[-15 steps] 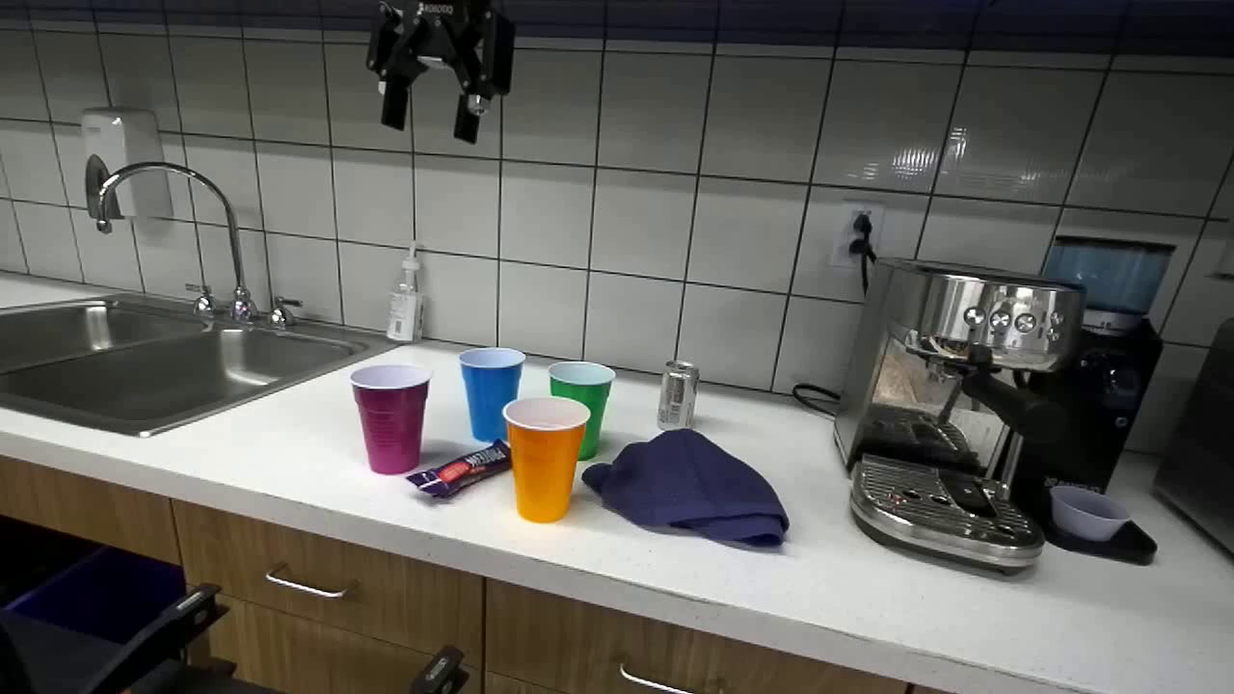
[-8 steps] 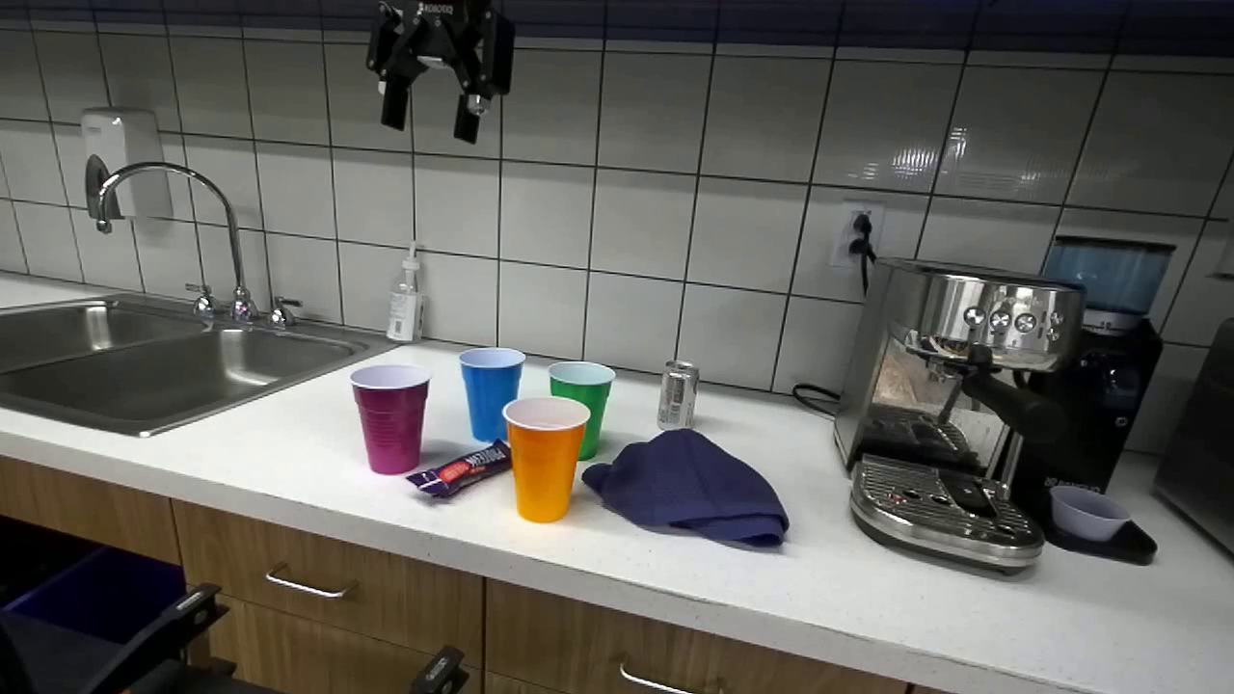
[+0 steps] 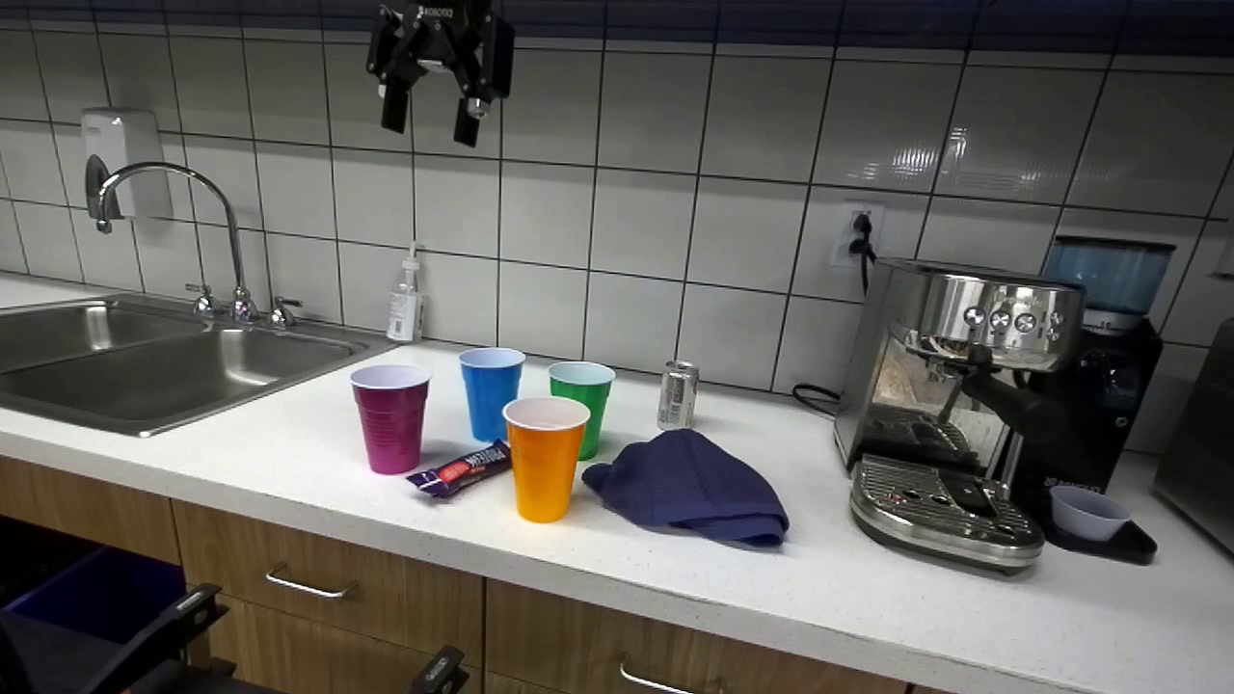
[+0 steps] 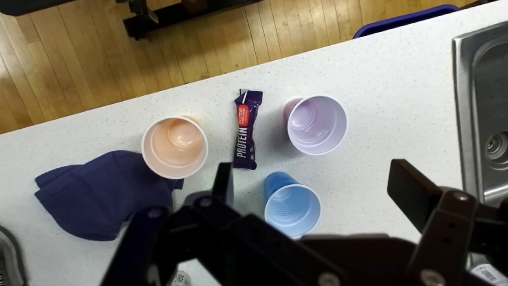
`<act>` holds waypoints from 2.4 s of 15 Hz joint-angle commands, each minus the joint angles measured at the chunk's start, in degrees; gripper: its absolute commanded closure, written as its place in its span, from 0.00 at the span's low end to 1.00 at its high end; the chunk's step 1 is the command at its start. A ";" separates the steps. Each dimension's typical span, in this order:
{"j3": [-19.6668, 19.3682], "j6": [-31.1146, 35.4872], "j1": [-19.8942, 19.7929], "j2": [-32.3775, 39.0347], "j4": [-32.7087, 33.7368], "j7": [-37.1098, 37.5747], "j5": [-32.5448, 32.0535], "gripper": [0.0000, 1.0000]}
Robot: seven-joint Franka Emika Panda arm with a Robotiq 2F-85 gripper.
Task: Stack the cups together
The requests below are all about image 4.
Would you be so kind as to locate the blue plastic cup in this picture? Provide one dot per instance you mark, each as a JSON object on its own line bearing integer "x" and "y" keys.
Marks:
{"x": 292, "y": 209}

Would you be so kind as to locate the orange plastic cup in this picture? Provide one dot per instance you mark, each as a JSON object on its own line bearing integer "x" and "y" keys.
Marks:
{"x": 175, "y": 147}

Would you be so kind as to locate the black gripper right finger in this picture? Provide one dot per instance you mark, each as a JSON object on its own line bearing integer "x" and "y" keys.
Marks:
{"x": 445, "y": 228}

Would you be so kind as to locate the blue chair seat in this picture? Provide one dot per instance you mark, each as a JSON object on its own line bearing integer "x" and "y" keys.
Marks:
{"x": 402, "y": 20}

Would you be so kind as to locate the purple protein bar wrapper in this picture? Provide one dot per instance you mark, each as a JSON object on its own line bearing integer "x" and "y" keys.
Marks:
{"x": 246, "y": 133}

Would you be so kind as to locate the magenta plastic cup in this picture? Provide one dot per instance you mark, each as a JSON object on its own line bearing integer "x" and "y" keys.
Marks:
{"x": 318, "y": 125}

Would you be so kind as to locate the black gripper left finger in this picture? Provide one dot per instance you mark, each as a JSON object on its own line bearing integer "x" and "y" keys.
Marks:
{"x": 148, "y": 239}

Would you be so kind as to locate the navy blue cloth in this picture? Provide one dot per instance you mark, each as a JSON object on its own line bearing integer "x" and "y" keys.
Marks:
{"x": 95, "y": 196}

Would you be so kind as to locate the dark furniture base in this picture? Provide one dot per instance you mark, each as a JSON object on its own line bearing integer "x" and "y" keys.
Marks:
{"x": 168, "y": 19}

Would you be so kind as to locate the stainless steel sink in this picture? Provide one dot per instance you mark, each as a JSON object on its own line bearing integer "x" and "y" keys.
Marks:
{"x": 484, "y": 106}

